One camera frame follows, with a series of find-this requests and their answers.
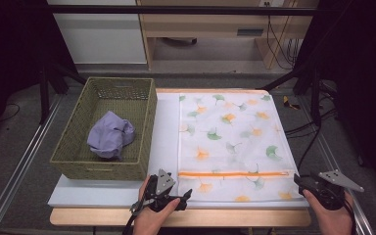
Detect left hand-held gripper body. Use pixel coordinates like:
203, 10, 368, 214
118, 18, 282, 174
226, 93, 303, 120
130, 168, 185, 214

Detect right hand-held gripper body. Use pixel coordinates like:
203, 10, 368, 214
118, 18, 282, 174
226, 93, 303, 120
305, 169, 365, 212

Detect purple cloth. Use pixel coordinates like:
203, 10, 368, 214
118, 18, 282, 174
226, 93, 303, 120
86, 111, 137, 161

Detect white leaf-print laundry bag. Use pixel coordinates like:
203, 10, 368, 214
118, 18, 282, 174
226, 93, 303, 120
176, 93, 300, 203

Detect green woven basket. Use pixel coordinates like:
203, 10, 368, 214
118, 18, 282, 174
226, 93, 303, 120
49, 76, 159, 181

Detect person's right hand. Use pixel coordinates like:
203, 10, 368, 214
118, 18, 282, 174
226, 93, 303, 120
302, 189, 355, 235

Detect person's left hand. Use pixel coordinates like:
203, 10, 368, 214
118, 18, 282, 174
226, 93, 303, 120
132, 175, 181, 235

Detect white table mat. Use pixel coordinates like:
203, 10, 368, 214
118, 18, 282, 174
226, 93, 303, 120
47, 92, 310, 209

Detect yellow and black small tool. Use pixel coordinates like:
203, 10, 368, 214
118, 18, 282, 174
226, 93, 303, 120
282, 95, 302, 111

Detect black metal stand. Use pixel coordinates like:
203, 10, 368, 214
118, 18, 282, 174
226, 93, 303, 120
260, 62, 322, 127
38, 62, 87, 125

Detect dark curtain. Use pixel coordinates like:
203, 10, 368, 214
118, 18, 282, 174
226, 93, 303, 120
0, 0, 78, 148
293, 0, 376, 200

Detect white cabinet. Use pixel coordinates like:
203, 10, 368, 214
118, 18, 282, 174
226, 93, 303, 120
47, 0, 148, 65

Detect wooden desk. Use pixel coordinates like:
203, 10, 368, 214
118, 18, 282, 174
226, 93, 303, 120
136, 0, 319, 71

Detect black horizontal bar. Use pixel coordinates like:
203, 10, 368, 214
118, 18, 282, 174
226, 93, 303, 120
45, 4, 317, 17

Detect aluminium rail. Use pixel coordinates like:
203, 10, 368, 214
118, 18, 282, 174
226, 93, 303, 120
298, 97, 375, 235
0, 94, 65, 235

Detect right hand-held gripper cable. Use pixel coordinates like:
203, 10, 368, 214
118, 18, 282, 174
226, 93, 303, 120
343, 195, 357, 235

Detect hand-held gripper cable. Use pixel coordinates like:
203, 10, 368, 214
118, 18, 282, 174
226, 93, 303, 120
343, 195, 357, 235
122, 211, 138, 235

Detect black floor cables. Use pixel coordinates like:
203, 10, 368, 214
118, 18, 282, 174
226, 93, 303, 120
285, 109, 338, 138

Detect left hand-held gripper cable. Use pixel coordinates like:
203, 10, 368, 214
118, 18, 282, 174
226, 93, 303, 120
122, 211, 138, 235

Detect bundle of black cables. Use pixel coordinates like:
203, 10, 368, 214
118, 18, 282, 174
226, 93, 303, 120
285, 38, 302, 68

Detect black hanging cable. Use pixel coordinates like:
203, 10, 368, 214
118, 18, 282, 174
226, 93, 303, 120
265, 14, 295, 71

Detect thin black floor cable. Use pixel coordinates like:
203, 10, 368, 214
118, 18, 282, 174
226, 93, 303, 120
0, 102, 22, 123

